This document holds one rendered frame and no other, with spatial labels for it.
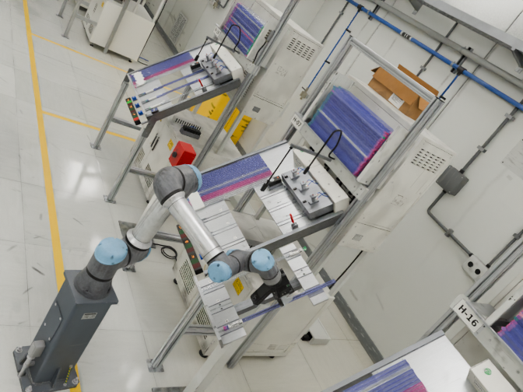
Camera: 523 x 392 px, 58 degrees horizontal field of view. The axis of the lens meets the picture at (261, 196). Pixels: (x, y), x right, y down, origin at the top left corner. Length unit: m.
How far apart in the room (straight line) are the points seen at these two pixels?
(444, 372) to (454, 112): 2.46
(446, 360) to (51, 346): 1.59
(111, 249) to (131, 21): 4.90
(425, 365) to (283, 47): 2.34
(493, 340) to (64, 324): 1.65
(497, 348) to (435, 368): 0.23
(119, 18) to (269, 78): 3.32
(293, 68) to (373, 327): 2.13
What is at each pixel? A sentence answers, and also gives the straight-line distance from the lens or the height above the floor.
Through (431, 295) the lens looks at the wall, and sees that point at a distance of 3.77.
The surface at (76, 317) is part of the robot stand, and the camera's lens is 2.12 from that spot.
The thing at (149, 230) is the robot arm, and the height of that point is 0.87.
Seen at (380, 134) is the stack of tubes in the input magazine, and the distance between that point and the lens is 2.32.
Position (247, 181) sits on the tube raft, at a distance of 2.65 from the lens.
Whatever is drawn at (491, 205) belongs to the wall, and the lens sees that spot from 3.65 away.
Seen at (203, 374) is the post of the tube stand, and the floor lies 0.30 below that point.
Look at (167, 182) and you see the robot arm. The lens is 1.74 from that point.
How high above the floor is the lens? 1.95
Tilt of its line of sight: 22 degrees down
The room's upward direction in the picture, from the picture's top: 34 degrees clockwise
